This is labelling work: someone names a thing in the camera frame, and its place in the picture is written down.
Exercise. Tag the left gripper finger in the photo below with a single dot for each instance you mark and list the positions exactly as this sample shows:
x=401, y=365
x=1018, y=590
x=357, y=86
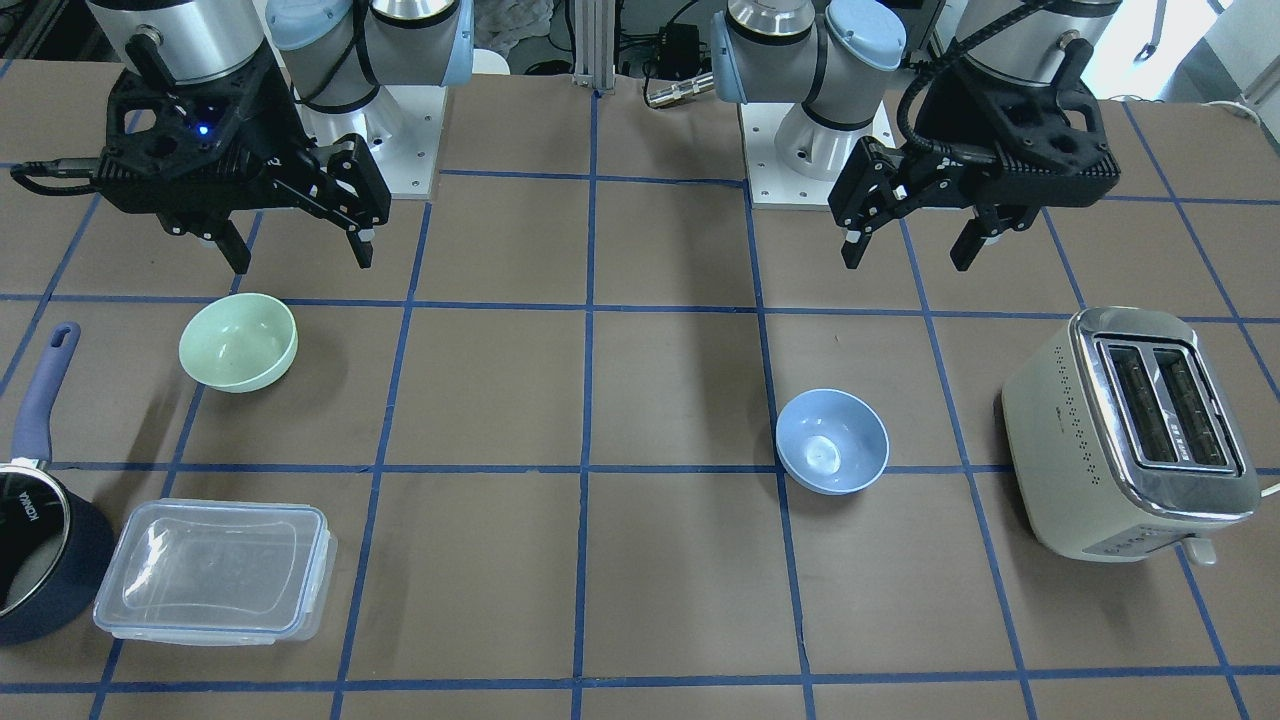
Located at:
x=858, y=232
x=987, y=226

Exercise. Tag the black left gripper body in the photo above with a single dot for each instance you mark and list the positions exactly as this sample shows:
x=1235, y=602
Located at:
x=938, y=118

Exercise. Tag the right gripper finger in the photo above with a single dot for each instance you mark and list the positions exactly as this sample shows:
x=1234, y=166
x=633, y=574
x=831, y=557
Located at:
x=360, y=240
x=230, y=242

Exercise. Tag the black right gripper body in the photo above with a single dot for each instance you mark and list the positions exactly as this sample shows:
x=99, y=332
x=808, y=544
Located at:
x=268, y=128

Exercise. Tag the green bowl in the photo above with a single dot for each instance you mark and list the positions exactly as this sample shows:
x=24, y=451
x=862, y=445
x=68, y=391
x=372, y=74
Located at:
x=241, y=343

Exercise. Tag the blue bowl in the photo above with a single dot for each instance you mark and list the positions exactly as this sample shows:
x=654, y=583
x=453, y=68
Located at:
x=831, y=442

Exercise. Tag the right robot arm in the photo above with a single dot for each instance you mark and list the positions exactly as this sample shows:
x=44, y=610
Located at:
x=335, y=55

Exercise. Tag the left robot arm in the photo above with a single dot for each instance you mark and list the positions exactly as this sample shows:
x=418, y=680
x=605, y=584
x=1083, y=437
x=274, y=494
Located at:
x=835, y=62

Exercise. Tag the cream toaster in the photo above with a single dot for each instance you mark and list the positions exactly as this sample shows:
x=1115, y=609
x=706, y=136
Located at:
x=1122, y=440

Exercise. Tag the black power adapter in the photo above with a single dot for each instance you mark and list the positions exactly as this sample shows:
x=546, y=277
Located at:
x=678, y=49

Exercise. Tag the clear plastic food container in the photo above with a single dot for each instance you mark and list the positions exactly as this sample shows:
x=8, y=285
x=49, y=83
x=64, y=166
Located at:
x=218, y=573

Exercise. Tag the dark blue saucepan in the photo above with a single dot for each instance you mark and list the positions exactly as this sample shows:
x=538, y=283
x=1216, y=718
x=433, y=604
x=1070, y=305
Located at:
x=55, y=545

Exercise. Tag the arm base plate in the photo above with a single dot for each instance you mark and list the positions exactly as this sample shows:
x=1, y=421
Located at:
x=794, y=161
x=403, y=127

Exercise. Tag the silver cable connector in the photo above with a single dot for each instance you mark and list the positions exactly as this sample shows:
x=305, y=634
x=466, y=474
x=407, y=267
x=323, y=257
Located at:
x=679, y=91

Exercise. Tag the aluminium frame post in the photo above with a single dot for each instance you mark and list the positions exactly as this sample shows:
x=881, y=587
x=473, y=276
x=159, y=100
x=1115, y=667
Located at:
x=594, y=42

